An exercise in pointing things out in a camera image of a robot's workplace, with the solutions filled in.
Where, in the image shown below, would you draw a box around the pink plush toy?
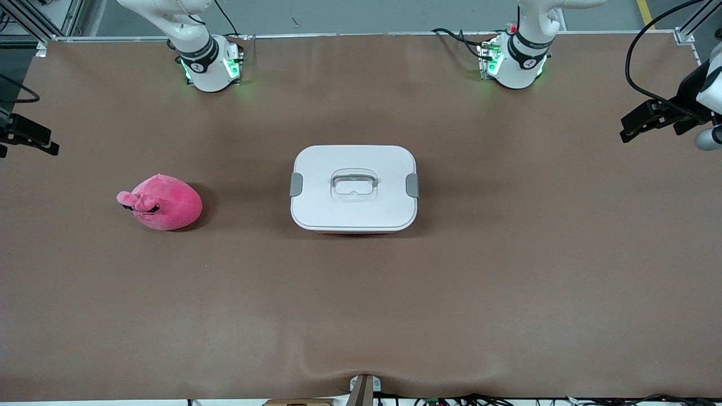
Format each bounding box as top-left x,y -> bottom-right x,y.
116,174 -> 203,232

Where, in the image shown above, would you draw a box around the white box lid grey latches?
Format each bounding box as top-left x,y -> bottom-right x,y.
289,145 -> 420,233

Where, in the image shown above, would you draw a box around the black right base cable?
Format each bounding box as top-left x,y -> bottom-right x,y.
213,0 -> 241,38

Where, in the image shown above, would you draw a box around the black left base cable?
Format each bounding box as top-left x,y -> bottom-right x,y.
432,27 -> 494,61

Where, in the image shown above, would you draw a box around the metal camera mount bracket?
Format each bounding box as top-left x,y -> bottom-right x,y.
349,374 -> 382,406

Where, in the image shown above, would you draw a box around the aluminium table edge rail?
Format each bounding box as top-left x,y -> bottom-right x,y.
52,30 -> 679,43

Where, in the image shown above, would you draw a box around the black base cable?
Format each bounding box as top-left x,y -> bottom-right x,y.
432,27 -> 494,61
213,0 -> 241,38

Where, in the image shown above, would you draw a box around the brown table mat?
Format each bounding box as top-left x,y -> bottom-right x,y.
0,31 -> 722,402

